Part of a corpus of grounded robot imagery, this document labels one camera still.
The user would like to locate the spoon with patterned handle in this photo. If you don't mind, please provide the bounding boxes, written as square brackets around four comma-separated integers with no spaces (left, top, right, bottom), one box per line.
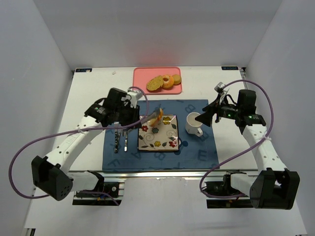
[124,131,128,152]

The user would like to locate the fork with patterned handle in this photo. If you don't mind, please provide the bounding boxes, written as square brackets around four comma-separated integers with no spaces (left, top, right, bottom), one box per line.
[114,122,120,153]

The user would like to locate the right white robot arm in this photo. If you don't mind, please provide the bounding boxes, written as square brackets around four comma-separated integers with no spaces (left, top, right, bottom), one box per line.
[196,89,300,210]

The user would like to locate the square floral plate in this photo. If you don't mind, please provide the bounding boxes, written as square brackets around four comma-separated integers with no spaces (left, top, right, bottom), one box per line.
[138,115,179,152]

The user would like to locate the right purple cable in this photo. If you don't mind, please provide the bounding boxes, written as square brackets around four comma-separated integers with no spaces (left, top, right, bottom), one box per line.
[199,79,274,199]

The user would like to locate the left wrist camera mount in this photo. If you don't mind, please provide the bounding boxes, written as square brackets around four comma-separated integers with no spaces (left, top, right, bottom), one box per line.
[126,88,143,108]

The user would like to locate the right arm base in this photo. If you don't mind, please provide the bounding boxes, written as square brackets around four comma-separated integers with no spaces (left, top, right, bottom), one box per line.
[202,171,253,209]

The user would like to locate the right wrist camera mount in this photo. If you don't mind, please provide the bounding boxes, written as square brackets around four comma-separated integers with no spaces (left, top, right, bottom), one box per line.
[214,82,229,104]

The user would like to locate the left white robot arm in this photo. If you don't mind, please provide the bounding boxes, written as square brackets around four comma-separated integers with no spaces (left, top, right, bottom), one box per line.
[31,87,144,201]

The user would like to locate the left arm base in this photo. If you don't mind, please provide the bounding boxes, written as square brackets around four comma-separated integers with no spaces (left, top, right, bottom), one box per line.
[72,171,125,206]

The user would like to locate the small round muffin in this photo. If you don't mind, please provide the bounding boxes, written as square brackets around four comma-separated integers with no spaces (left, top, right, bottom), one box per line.
[172,74,182,85]

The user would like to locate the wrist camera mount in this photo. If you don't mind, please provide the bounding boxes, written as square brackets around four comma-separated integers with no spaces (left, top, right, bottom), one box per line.
[126,88,143,108]
[214,82,229,104]

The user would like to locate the purple cable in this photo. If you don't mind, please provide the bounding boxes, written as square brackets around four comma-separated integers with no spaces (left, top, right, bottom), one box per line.
[199,79,274,199]
[8,86,150,200]

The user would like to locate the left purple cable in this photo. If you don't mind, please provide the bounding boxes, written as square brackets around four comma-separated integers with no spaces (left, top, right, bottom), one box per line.
[8,86,150,200]

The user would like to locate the sugared donut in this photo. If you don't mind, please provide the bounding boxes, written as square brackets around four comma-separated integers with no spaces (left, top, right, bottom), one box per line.
[162,75,174,89]

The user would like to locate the bread slice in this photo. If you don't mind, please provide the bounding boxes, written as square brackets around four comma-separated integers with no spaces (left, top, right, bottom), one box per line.
[146,75,163,91]
[150,108,163,127]

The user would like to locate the white mug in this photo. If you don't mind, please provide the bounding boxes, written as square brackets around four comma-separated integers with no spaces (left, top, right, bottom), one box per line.
[185,112,203,137]

